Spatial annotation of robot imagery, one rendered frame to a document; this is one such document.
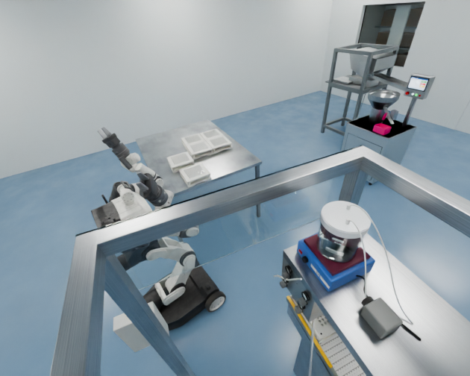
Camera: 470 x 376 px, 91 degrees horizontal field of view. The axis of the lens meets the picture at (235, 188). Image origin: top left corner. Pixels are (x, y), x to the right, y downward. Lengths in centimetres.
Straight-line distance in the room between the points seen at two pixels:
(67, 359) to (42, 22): 500
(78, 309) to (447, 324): 104
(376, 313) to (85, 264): 84
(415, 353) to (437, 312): 18
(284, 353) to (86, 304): 184
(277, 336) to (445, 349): 147
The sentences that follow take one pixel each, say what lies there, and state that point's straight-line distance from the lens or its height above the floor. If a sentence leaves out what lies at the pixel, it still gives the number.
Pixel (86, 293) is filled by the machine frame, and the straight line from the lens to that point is 65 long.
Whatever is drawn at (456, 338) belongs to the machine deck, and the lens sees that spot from 107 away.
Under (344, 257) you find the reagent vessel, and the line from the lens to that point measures 91.
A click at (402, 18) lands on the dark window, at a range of 660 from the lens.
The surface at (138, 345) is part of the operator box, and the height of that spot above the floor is 96.
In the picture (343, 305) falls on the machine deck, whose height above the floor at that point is 133.
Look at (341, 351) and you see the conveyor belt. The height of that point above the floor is 89.
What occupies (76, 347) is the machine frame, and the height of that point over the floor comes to 170.
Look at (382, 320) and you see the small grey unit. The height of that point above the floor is 139.
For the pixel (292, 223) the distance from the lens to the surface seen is 105.
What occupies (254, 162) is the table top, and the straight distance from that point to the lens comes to 249.
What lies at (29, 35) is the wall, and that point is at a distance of 530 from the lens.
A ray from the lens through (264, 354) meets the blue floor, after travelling 225.
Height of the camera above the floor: 217
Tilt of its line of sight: 38 degrees down
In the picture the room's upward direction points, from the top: 6 degrees counter-clockwise
